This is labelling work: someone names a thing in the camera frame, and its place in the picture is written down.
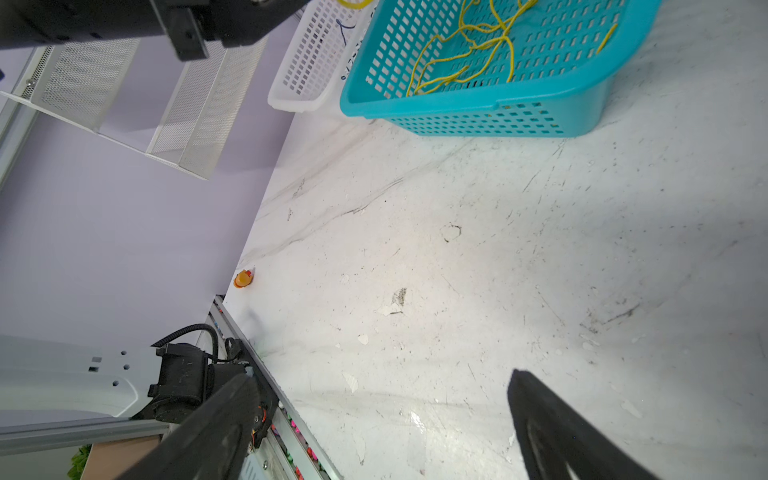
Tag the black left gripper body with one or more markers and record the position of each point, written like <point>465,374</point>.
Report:
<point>189,24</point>

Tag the white mesh wall shelf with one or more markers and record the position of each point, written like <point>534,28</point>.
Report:
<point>137,94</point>

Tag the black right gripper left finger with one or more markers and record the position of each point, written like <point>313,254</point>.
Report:
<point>211,443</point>

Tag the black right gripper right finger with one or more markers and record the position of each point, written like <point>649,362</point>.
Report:
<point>556,442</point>

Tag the teal plastic basket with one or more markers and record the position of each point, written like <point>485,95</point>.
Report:
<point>494,68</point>

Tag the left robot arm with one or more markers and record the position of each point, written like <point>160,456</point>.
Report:
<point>124,213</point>

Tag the small orange object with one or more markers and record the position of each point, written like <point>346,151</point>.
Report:
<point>243,278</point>

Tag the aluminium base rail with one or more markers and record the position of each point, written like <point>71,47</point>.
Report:
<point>282,445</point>

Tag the white plastic basket left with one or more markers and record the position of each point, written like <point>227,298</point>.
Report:
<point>320,55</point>

